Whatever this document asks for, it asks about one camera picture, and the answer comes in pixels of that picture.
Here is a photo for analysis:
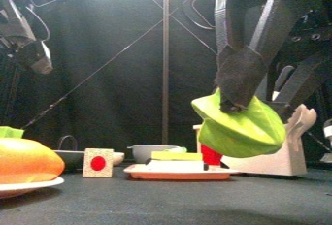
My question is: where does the green toy starfruit piece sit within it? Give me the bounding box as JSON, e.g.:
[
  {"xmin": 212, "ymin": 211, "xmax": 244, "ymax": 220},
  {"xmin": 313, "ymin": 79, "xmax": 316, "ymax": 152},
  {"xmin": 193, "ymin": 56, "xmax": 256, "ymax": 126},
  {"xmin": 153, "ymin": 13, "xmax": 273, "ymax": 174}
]
[{"xmin": 0, "ymin": 125, "xmax": 26, "ymax": 140}]

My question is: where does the white object at edge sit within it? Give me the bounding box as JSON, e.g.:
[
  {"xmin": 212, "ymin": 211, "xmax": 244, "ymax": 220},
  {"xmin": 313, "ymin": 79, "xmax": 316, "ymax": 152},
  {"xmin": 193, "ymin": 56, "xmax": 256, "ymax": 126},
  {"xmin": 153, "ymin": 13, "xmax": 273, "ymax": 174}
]
[{"xmin": 320, "ymin": 118, "xmax": 332, "ymax": 164}]

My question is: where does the white plastic rack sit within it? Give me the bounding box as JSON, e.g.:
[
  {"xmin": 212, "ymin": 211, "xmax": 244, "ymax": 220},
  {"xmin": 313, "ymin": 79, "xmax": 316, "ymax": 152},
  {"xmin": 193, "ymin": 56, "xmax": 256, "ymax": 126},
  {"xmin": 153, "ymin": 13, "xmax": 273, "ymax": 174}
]
[{"xmin": 192, "ymin": 103, "xmax": 319, "ymax": 177}]

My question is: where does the red toy piece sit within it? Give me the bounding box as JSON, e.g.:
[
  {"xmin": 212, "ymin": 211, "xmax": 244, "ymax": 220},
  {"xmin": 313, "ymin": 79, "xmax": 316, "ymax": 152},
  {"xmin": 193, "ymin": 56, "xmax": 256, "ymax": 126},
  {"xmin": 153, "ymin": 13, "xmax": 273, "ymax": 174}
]
[{"xmin": 200, "ymin": 144, "xmax": 230, "ymax": 169}]

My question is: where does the yellow egg sushi toy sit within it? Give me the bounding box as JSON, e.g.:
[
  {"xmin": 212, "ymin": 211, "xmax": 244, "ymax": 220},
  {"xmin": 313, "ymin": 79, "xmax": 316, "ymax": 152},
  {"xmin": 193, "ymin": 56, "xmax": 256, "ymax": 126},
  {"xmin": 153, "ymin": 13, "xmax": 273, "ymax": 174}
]
[{"xmin": 145, "ymin": 150, "xmax": 210, "ymax": 172}]

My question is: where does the orange toy mango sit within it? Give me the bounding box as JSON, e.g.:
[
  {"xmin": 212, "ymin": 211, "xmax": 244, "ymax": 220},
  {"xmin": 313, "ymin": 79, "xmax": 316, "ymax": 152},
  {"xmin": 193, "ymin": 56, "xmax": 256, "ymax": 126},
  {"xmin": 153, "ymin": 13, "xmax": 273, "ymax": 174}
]
[{"xmin": 0, "ymin": 137, "xmax": 66, "ymax": 185}]

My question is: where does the grey pot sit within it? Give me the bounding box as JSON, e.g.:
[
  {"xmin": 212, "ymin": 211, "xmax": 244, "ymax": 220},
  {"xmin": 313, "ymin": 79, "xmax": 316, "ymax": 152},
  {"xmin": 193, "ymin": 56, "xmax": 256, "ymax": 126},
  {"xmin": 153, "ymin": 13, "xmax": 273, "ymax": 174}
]
[{"xmin": 126, "ymin": 144, "xmax": 184, "ymax": 165}]

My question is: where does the orange and white tray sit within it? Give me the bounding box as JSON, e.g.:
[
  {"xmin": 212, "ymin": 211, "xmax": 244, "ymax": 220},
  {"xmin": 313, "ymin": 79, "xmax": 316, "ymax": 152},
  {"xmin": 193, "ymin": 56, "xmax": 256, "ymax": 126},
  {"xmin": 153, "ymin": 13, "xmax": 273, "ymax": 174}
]
[{"xmin": 123, "ymin": 163, "xmax": 239, "ymax": 181}]

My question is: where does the speckled cube with red dot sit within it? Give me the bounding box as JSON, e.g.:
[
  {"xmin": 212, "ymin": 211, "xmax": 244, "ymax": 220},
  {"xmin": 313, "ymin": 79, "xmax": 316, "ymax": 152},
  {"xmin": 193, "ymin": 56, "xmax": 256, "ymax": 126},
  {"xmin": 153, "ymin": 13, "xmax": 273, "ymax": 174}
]
[{"xmin": 82, "ymin": 147, "xmax": 115, "ymax": 178}]

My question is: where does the small white bowl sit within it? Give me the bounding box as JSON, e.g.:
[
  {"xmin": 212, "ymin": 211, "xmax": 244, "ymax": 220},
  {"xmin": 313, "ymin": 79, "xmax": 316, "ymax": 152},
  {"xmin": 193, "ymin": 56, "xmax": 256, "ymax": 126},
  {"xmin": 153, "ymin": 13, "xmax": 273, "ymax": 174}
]
[{"xmin": 111, "ymin": 151, "xmax": 126, "ymax": 167}]

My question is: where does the white round plate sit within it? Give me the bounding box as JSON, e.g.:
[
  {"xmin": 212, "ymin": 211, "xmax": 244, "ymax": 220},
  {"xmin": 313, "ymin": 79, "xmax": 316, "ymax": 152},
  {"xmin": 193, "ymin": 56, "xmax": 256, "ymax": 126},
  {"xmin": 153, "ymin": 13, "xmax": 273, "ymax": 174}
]
[{"xmin": 0, "ymin": 177, "xmax": 66, "ymax": 200}]

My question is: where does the metal frame pole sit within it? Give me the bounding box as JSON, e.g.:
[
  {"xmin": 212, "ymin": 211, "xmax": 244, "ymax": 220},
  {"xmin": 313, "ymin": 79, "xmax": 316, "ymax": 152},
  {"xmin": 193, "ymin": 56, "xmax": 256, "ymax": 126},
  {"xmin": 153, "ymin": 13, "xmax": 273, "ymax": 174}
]
[{"xmin": 161, "ymin": 0, "xmax": 172, "ymax": 145}]

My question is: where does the dark bowl with handle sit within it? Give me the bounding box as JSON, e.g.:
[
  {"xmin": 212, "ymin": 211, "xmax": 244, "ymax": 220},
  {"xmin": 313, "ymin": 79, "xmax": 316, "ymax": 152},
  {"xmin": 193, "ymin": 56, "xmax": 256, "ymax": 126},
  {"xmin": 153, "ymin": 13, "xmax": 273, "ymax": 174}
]
[{"xmin": 54, "ymin": 134, "xmax": 86, "ymax": 173}]

